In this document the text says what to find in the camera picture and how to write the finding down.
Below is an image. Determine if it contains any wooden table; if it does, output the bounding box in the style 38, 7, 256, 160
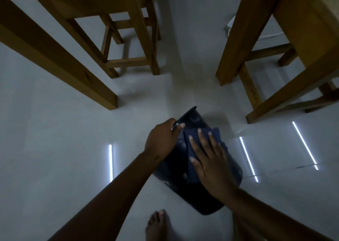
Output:
0, 0, 118, 111
216, 0, 339, 124

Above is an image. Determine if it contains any white cable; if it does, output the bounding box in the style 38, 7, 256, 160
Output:
227, 30, 284, 41

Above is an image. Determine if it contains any person's right forearm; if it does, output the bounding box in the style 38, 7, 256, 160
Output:
212, 184, 335, 241

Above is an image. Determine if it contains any person's right hand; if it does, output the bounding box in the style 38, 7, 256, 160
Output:
189, 128, 239, 199

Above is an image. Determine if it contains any person's left hand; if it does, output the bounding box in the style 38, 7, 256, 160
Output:
144, 118, 186, 165

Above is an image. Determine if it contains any person's bare foot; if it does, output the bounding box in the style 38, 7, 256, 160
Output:
145, 210, 173, 241

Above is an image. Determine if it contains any person's left forearm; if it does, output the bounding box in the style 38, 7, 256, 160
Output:
48, 151, 159, 241

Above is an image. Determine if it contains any black plastic bin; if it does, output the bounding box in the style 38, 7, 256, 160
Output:
152, 106, 243, 216

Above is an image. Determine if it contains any white power strip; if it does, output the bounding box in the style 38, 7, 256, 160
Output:
225, 15, 237, 35

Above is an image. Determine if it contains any dark blue cloth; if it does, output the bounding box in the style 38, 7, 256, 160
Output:
183, 127, 229, 184

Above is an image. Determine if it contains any wooden stool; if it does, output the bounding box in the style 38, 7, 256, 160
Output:
28, 0, 162, 79
238, 43, 339, 114

